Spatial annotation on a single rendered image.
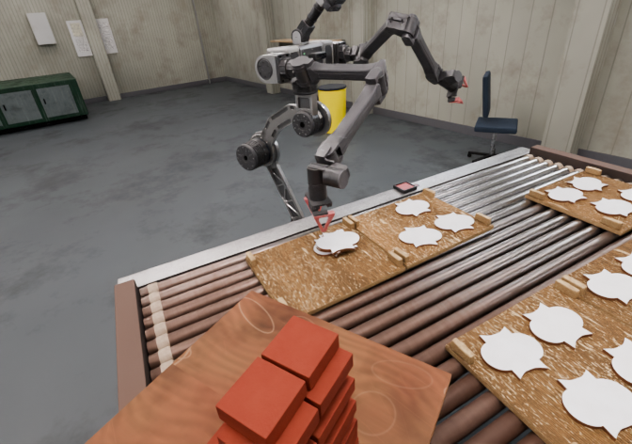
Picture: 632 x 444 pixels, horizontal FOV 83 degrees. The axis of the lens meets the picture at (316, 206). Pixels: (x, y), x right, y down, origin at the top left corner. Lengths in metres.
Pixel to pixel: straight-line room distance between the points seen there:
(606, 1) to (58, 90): 8.90
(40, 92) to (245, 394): 9.05
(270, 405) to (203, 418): 0.36
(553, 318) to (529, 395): 0.25
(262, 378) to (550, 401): 0.66
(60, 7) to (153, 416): 11.03
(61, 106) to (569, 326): 9.15
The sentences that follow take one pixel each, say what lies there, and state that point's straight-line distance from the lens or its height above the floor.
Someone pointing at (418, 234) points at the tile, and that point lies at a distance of 1.31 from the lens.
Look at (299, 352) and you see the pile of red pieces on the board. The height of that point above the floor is 1.31.
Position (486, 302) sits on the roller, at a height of 0.92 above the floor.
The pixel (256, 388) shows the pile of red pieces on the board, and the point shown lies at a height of 1.31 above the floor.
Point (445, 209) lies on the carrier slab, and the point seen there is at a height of 0.94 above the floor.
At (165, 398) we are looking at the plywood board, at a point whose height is 1.04.
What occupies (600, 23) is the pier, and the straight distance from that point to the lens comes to 4.55.
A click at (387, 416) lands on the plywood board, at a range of 0.72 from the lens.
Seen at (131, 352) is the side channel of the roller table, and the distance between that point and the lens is 1.06.
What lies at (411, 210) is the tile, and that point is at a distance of 1.46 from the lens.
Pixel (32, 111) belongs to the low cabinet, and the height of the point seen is 0.35.
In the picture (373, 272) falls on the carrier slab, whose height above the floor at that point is 0.94.
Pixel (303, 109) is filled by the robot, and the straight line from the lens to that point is 1.98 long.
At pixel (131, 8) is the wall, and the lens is 11.69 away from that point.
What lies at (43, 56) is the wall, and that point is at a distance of 11.46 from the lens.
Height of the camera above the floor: 1.65
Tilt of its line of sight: 28 degrees down
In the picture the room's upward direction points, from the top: 5 degrees counter-clockwise
